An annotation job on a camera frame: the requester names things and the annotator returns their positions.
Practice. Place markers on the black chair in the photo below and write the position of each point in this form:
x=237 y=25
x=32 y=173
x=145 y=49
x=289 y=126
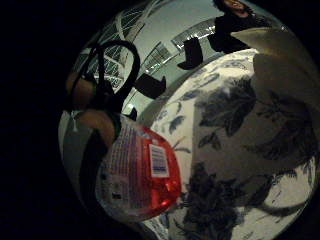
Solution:
x=150 y=86
x=133 y=114
x=192 y=53

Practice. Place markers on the long strip window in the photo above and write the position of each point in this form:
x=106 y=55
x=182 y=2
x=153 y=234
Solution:
x=195 y=33

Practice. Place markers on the the person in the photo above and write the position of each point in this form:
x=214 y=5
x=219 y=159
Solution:
x=233 y=23

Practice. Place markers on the floral white tablecloth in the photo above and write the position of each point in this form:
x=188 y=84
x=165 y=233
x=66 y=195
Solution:
x=233 y=140

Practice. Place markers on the red snack packet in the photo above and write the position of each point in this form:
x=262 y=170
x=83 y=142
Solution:
x=143 y=170

